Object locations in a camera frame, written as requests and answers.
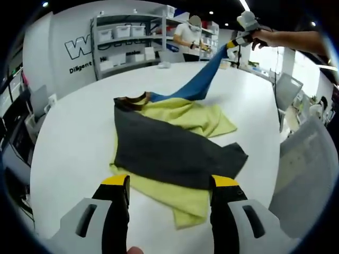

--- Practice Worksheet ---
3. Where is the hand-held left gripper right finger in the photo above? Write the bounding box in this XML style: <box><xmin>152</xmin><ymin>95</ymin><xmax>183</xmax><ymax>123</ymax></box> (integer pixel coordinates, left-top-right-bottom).
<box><xmin>209</xmin><ymin>174</ymin><xmax>282</xmax><ymax>254</ymax></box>

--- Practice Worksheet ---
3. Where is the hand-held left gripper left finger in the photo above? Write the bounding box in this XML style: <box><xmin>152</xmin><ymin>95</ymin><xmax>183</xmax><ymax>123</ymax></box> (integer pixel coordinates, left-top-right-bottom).
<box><xmin>57</xmin><ymin>174</ymin><xmax>131</xmax><ymax>254</ymax></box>

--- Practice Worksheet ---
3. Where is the yellow grey blue garment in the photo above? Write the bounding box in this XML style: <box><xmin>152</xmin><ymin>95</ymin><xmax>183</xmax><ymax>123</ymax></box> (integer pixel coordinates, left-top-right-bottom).
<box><xmin>109</xmin><ymin>43</ymin><xmax>249</xmax><ymax>230</ymax></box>

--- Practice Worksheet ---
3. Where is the person's right hand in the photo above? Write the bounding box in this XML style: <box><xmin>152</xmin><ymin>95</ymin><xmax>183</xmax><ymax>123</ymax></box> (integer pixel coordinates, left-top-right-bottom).
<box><xmin>251</xmin><ymin>28</ymin><xmax>276</xmax><ymax>51</ymax></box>

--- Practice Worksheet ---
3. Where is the grey mesh office chair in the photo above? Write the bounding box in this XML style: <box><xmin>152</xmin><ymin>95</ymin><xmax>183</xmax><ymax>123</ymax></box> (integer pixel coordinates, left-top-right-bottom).
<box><xmin>268</xmin><ymin>115</ymin><xmax>335</xmax><ymax>240</ymax></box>

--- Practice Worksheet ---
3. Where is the white storage bin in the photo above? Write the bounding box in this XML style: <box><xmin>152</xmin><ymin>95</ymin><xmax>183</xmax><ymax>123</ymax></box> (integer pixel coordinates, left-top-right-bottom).
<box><xmin>113</xmin><ymin>24</ymin><xmax>132</xmax><ymax>39</ymax></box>
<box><xmin>97</xmin><ymin>28</ymin><xmax>113</xmax><ymax>40</ymax></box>
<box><xmin>131</xmin><ymin>24</ymin><xmax>146</xmax><ymax>37</ymax></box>

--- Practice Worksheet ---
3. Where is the white storage box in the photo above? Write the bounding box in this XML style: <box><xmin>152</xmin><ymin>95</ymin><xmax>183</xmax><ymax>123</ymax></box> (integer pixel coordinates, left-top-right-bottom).
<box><xmin>100</xmin><ymin>54</ymin><xmax>115</xmax><ymax>67</ymax></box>
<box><xmin>113</xmin><ymin>52</ymin><xmax>127</xmax><ymax>66</ymax></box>

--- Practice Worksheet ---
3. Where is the grey chair backrest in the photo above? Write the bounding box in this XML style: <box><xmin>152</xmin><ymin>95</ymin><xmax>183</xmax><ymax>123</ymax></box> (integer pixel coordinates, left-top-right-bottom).
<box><xmin>28</xmin><ymin>84</ymin><xmax>49</xmax><ymax>120</ymax></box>

